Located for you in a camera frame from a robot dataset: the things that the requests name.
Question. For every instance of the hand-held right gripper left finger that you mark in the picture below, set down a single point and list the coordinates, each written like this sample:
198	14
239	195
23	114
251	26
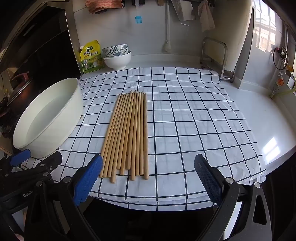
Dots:
87	180

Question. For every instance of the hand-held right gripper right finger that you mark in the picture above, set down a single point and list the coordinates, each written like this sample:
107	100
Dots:
208	180

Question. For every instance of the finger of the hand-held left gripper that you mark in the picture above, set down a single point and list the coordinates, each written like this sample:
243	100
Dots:
19	156
48	161

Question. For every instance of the large white plastic basin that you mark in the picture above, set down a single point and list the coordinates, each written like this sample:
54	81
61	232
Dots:
46	115

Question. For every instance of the bundle of wooden chopsticks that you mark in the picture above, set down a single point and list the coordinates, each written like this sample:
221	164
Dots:
129	139

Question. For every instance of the white black checked cloth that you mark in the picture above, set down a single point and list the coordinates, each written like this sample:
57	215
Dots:
185	127

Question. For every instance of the dark cooking pot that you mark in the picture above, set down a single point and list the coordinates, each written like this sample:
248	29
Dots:
20	88

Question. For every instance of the yellow seasoning pouch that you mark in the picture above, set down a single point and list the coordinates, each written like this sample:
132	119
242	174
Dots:
92	58

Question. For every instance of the stainless steel rack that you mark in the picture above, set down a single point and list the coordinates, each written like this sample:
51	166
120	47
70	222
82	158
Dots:
223	62

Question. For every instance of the blue floral patterned bowl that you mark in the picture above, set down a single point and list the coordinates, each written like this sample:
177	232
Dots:
108	55
115	48

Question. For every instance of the plain white ceramic bowl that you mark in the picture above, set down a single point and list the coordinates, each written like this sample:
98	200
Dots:
118	61

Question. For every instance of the black range hood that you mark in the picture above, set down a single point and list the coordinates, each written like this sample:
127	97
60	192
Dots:
34	34

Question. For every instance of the gas valve orange knob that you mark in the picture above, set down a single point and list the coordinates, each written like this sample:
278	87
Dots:
280	81

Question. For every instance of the window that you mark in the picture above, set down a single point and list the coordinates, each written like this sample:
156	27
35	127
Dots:
266	34

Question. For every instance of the white hanging brush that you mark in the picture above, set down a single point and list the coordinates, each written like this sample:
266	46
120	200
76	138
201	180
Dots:
167	27

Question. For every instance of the white hanging cloth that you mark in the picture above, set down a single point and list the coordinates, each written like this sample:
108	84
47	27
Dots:
205	18

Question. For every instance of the orange hanging towel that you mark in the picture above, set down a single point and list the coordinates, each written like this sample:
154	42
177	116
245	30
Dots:
101	5

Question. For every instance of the small blue brush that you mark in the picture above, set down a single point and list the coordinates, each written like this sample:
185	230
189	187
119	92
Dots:
138	20

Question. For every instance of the metal cleaver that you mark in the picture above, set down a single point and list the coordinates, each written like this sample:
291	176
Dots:
182	10

